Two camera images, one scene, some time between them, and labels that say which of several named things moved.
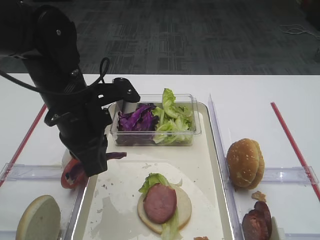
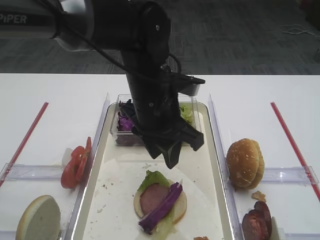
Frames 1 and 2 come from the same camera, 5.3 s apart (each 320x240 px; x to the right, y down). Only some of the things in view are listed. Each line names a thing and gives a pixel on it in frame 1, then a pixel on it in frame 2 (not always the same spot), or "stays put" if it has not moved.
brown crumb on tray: x=200 y=238 stays put
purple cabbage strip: x=116 y=155 to x=145 y=224
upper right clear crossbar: x=300 y=175 stays put
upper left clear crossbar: x=30 y=172 stays put
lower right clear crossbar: x=282 y=235 stays put
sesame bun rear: x=260 y=176 stays put
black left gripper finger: x=94 y=160 to x=187 y=134
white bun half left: x=40 y=219 stays put
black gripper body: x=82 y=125 to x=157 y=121
